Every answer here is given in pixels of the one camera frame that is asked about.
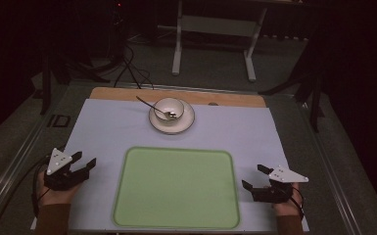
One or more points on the metal spoon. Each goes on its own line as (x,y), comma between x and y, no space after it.
(150,105)

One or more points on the black rectangular floor frame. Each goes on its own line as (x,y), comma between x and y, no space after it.
(50,121)

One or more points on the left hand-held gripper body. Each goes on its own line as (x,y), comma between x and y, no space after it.
(58,160)

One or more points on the person's right hand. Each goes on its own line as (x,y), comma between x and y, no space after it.
(285,207)

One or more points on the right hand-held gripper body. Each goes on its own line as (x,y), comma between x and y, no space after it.
(284,176)

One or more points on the green tray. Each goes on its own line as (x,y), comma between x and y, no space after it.
(176,189)

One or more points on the white metal table frame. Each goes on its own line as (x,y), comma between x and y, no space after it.
(215,26)

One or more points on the pale lilac table mat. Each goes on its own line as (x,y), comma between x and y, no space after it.
(104,130)

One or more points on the black metal stand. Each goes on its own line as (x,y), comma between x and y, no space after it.
(315,98)
(46,81)

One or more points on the person's left hand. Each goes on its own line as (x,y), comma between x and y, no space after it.
(58,196)

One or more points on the metal floor rail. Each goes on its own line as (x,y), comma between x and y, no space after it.
(9,178)
(333,182)

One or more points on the white bowl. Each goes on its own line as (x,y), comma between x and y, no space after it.
(163,105)

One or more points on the white plate with dark rim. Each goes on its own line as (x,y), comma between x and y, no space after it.
(173,128)

